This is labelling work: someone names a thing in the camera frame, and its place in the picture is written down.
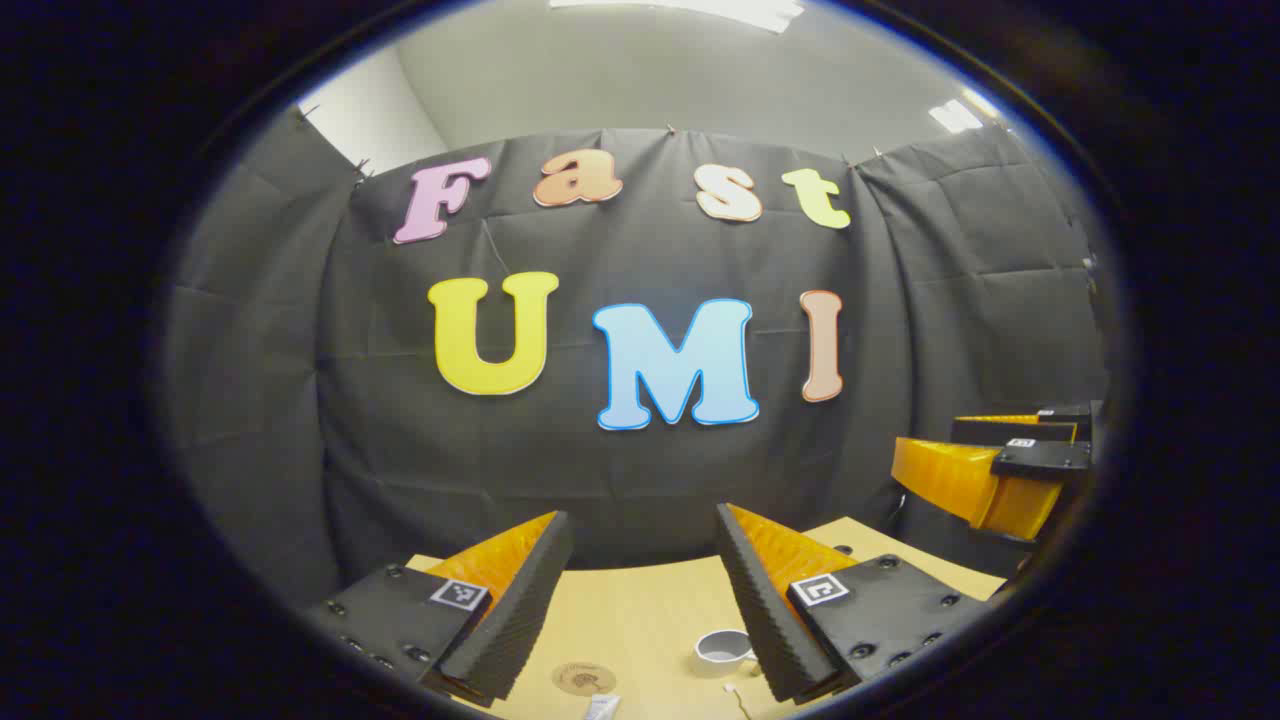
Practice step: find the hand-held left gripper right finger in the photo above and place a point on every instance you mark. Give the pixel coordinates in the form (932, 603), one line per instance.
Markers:
(755, 600)

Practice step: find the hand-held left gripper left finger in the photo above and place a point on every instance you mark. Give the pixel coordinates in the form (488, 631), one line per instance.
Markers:
(535, 590)

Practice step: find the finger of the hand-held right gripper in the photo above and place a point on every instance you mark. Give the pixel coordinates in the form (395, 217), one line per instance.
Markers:
(1040, 457)
(1010, 431)

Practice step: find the beige toothbrush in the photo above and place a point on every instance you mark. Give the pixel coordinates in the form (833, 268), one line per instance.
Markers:
(729, 688)

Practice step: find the round cork coaster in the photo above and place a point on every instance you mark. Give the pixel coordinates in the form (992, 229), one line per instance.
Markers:
(584, 678)

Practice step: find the white toothpaste tube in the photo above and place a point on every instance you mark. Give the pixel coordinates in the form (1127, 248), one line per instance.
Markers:
(602, 708)

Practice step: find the wooden desktop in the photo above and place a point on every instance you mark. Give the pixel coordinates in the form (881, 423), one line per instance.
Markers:
(640, 620)

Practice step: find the ceiling light panel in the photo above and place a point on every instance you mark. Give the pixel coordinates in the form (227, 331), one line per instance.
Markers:
(700, 8)
(955, 115)

